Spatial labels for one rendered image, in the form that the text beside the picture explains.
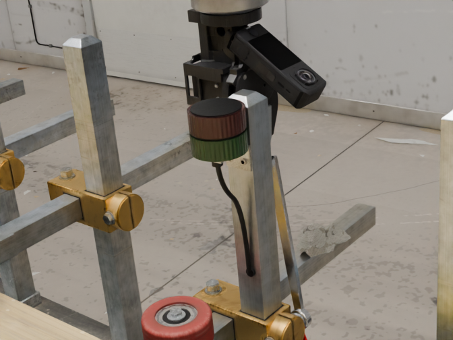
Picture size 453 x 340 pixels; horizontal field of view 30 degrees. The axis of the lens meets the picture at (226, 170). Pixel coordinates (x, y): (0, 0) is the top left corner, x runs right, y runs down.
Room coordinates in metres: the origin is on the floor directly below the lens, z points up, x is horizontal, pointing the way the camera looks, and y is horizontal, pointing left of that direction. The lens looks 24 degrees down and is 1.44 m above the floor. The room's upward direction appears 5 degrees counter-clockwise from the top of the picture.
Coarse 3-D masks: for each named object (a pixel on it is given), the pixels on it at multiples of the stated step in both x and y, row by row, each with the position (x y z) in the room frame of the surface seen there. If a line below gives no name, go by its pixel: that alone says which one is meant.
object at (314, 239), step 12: (312, 228) 1.03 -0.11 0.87; (324, 228) 1.04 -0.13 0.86; (336, 228) 1.02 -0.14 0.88; (300, 240) 1.02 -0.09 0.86; (312, 240) 1.00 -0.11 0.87; (324, 240) 1.01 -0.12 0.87; (336, 240) 1.00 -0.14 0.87; (300, 252) 0.99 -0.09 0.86; (312, 252) 0.97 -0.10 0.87; (324, 252) 0.98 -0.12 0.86
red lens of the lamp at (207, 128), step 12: (192, 120) 0.80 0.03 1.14; (204, 120) 0.79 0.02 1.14; (216, 120) 0.78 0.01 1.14; (228, 120) 0.79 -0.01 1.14; (240, 120) 0.80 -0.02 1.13; (192, 132) 0.80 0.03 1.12; (204, 132) 0.79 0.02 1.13; (216, 132) 0.78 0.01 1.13; (228, 132) 0.79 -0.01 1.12; (240, 132) 0.79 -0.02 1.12
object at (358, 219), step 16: (352, 208) 1.10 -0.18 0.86; (368, 208) 1.10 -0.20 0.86; (336, 224) 1.06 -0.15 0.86; (352, 224) 1.05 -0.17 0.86; (368, 224) 1.09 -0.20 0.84; (352, 240) 1.05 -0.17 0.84; (304, 256) 0.98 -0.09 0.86; (320, 256) 0.99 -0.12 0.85; (304, 272) 0.96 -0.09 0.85; (288, 288) 0.93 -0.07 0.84; (224, 320) 0.85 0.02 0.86; (224, 336) 0.83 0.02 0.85
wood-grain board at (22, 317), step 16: (0, 304) 0.86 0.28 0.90; (16, 304) 0.86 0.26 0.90; (0, 320) 0.83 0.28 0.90; (16, 320) 0.83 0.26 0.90; (32, 320) 0.82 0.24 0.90; (48, 320) 0.82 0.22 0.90; (0, 336) 0.80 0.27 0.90; (16, 336) 0.79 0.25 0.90; (32, 336) 0.79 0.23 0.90; (48, 336) 0.79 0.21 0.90; (64, 336) 0.79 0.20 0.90; (80, 336) 0.78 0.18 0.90
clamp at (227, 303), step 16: (224, 288) 0.90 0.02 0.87; (208, 304) 0.87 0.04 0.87; (224, 304) 0.87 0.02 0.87; (240, 304) 0.86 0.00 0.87; (288, 304) 0.85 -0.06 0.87; (240, 320) 0.84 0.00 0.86; (256, 320) 0.83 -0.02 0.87; (272, 320) 0.82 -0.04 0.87; (288, 320) 0.82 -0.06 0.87; (240, 336) 0.84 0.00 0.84; (256, 336) 0.83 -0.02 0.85; (272, 336) 0.81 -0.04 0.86; (288, 336) 0.81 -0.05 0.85
